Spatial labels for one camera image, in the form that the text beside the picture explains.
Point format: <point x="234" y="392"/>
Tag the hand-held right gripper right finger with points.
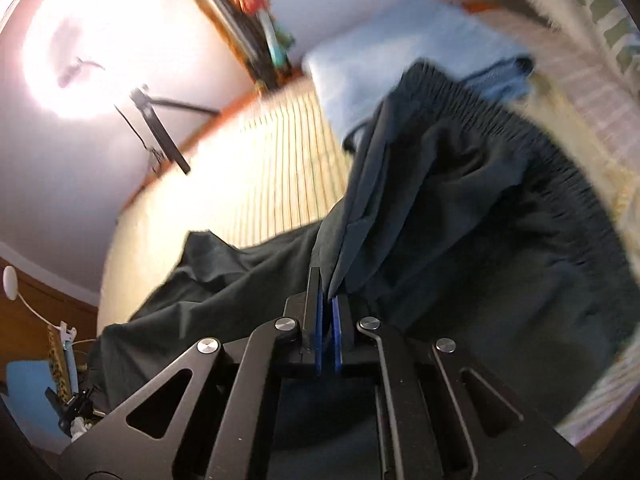
<point x="336" y="335"/>

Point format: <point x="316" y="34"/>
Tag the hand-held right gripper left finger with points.
<point x="318" y="330"/>

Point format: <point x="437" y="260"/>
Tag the dark pants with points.
<point x="450" y="210"/>

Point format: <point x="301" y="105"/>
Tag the striped bed sheet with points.
<point x="270" y="170"/>

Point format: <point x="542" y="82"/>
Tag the light blue folded cloth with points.
<point x="380" y="55"/>

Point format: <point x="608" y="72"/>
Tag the blue box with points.
<point x="27" y="395"/>

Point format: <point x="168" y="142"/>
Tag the white gooseneck lamp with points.
<point x="10" y="282"/>

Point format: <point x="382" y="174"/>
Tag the wooden bed frame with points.
<point x="200" y="132"/>

